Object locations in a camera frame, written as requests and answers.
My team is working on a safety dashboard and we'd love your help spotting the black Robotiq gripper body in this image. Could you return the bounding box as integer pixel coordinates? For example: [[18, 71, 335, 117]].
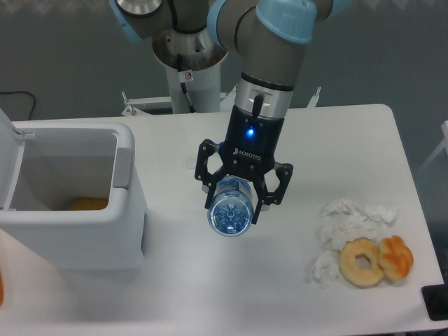
[[218, 106, 286, 182]]

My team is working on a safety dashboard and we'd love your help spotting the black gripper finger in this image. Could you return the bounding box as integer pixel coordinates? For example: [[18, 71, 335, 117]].
[[251, 162, 294, 225], [195, 139, 227, 208]]

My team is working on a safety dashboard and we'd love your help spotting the clear blue plastic bottle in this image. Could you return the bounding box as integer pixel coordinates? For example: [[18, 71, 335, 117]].
[[207, 169, 254, 237]]

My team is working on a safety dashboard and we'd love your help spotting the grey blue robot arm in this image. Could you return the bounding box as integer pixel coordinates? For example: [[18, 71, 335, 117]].
[[110, 1, 349, 212]]

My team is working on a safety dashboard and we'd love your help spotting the white trash can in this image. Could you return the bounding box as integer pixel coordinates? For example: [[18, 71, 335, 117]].
[[1, 120, 147, 270]]

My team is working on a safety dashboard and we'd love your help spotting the white trash can lid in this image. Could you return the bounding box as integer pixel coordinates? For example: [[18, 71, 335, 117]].
[[1, 110, 36, 211]]

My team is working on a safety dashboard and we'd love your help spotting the large crumpled white tissue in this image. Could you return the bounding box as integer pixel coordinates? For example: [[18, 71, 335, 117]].
[[318, 197, 399, 251]]

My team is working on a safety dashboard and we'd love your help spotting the small crumpled white tissue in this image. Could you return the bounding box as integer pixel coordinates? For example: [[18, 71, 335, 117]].
[[310, 251, 340, 289]]

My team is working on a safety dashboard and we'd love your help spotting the orange bread in bin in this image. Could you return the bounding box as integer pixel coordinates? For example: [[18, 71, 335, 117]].
[[69, 197, 109, 211]]

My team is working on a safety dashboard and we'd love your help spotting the orange glazed pastry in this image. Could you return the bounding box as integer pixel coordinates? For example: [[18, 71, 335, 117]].
[[377, 235, 414, 281]]

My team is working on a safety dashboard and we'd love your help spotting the white furniture at right edge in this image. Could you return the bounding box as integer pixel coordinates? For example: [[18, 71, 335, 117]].
[[417, 121, 447, 184]]

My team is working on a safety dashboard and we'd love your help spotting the black device at edge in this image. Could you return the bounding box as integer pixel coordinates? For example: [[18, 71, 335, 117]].
[[421, 284, 447, 321]]

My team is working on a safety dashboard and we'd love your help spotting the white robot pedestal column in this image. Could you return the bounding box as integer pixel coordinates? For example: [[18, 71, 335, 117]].
[[151, 27, 229, 114]]

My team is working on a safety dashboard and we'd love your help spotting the white metal base frame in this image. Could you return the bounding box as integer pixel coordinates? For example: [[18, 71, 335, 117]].
[[120, 85, 323, 117]]

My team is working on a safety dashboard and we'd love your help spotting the plain ring donut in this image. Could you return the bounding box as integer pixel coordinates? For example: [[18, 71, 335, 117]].
[[338, 239, 384, 288]]

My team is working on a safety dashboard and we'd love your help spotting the black cable on floor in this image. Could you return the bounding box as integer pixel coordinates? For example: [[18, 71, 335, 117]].
[[0, 90, 37, 118]]

